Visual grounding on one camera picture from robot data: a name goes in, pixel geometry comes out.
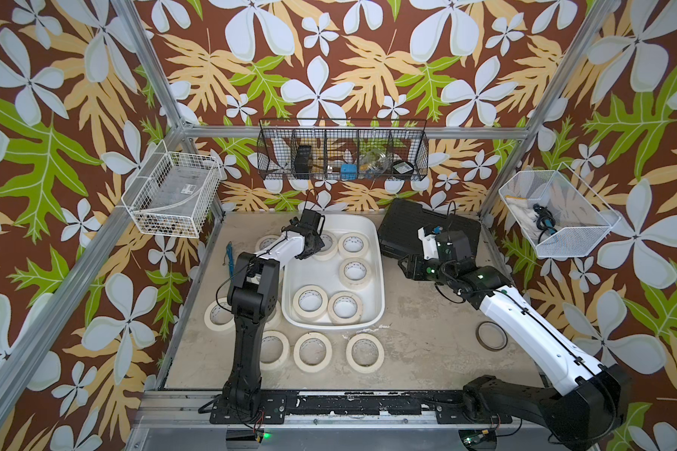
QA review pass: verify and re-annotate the blue item in basket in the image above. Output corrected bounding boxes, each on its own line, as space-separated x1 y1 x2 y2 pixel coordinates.
340 163 358 180

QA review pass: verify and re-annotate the white plastic storage box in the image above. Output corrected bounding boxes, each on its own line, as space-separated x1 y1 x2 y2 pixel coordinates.
282 214 386 332

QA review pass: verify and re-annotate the white wire basket left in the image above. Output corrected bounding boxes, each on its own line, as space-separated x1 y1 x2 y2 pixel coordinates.
122 142 222 239

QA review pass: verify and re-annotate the black cable in basket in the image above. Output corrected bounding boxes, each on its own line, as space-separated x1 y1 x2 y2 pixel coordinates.
532 204 558 244

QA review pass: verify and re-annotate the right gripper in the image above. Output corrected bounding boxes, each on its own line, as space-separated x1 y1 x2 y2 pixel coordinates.
396 252 457 289

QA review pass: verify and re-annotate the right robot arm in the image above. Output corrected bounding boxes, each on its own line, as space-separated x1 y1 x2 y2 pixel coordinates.
399 227 631 450

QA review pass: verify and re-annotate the white mesh basket right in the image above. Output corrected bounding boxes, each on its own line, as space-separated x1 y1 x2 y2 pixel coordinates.
498 163 621 259

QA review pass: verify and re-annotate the black wire basket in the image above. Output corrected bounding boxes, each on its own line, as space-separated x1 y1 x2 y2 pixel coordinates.
256 118 429 182

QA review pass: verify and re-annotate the black plastic tool case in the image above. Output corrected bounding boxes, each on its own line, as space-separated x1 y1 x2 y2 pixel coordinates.
378 199 481 266

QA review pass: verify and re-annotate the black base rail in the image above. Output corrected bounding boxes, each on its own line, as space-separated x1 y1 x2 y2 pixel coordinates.
199 390 513 427

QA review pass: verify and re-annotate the black rubber ring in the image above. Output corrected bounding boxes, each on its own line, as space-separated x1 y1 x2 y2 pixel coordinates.
475 320 509 353

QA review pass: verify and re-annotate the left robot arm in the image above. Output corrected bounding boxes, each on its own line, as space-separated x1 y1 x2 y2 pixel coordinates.
211 210 325 424

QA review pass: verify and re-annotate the masking tape roll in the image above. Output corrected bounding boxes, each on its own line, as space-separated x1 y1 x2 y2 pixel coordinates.
265 302 283 330
293 332 333 373
260 331 291 371
291 285 328 322
314 230 339 261
204 297 234 333
327 291 364 325
338 259 373 291
338 232 370 259
346 334 385 374
255 234 279 254

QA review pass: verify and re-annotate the black box in basket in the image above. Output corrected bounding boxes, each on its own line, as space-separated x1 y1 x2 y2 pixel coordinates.
293 145 313 179

